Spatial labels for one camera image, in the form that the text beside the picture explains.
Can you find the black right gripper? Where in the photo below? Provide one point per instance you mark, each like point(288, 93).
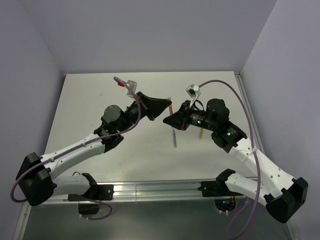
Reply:
point(180, 119)

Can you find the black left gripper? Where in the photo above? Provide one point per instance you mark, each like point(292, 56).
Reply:
point(151, 108)

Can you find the orange pen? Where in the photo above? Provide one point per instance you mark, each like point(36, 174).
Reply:
point(170, 110)

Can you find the purple pen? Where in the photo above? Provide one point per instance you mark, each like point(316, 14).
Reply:
point(174, 138)

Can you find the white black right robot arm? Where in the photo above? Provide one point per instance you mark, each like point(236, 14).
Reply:
point(279, 192)

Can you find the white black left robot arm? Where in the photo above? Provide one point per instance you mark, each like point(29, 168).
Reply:
point(38, 176)

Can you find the yellow pen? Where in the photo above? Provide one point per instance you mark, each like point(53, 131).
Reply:
point(201, 133)

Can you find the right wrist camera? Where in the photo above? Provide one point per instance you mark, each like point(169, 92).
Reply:
point(194, 92)

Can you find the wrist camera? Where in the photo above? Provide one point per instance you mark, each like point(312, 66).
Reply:
point(132, 85)
point(194, 92)

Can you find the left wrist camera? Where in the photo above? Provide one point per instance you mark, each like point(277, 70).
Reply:
point(132, 85)

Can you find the aluminium mounting rail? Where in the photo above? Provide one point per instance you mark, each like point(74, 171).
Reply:
point(148, 191)

